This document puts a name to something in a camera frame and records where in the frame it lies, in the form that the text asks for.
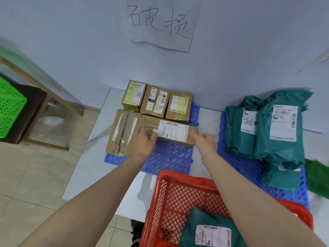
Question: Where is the person's left hand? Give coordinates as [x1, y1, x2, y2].
[127, 126, 158, 160]

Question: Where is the person's right hand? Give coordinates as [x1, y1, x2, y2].
[190, 130, 218, 166]

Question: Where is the long cardboard box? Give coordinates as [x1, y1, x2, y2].
[141, 115, 199, 148]

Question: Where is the handwritten label teal mailer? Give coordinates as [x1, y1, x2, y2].
[225, 96, 264, 157]

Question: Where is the large taped cardboard box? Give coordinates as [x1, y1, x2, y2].
[105, 109, 142, 156]

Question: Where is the blue plastic pallet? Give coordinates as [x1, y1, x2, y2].
[103, 103, 200, 176]
[217, 110, 311, 211]

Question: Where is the taped brown cardboard box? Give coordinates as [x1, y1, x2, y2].
[140, 85, 171, 119]

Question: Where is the red plastic basket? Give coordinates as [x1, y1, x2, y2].
[138, 169, 315, 247]

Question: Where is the yellow label cardboard box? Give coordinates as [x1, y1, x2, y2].
[121, 80, 147, 113]

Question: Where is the small cardboard box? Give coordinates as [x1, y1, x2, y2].
[165, 90, 193, 124]

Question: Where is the person's left forearm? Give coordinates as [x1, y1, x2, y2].
[16, 154, 144, 247]

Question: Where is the person's right forearm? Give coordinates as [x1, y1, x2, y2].
[203, 151, 327, 247]

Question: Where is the person's black left shoe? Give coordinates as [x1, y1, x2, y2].
[130, 219, 144, 247]

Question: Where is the green plastic basket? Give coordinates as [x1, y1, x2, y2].
[0, 75, 28, 139]

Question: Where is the wooden chair dark seat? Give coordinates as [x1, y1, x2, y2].
[0, 55, 85, 152]

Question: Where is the green cloth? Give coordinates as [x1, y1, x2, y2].
[304, 158, 329, 200]

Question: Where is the torn-edge paper wall sign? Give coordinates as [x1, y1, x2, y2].
[118, 0, 201, 52]

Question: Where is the straight-edge paper wall sign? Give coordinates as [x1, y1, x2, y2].
[295, 47, 329, 75]

